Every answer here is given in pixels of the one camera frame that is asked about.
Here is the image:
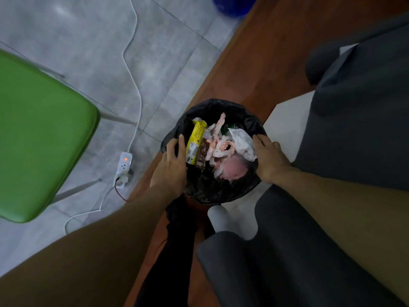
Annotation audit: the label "person's right hand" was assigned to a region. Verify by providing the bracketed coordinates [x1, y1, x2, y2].
[252, 134, 293, 186]

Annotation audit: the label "blue water jug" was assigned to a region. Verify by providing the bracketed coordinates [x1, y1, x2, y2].
[211, 0, 259, 18]

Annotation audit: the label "white table leg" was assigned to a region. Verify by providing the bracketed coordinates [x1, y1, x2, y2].
[207, 91, 316, 241]

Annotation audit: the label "pink stained tissues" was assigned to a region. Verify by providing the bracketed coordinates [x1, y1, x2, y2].
[191, 112, 258, 182]

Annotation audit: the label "black bin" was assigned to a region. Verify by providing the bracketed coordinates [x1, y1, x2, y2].
[161, 98, 268, 206]

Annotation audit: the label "thin red wire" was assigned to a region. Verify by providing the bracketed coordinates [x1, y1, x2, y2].
[115, 185, 129, 203]

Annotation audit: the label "white cable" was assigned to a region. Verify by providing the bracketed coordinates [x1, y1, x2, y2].
[121, 0, 143, 154]
[63, 185, 116, 236]

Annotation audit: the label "person's right forearm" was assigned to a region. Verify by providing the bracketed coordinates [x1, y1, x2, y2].
[274, 168, 409, 306]

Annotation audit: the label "person's left forearm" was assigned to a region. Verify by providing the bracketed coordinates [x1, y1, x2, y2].
[0, 185, 176, 307]

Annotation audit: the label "person's black shorts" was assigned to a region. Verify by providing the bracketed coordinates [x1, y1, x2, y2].
[134, 194, 216, 307]

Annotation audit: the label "green soda can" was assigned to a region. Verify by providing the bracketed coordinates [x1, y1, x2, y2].
[222, 123, 245, 135]

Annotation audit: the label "white power strip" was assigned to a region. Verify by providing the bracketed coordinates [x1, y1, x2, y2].
[113, 151, 134, 189]

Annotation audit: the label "green chair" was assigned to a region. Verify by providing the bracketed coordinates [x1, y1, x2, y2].
[0, 49, 138, 224]

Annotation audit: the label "person's left hand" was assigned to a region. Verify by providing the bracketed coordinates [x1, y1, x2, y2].
[150, 134, 189, 200]

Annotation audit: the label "yellow brown snack wrapper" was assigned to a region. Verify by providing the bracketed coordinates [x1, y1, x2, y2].
[186, 119, 208, 171]

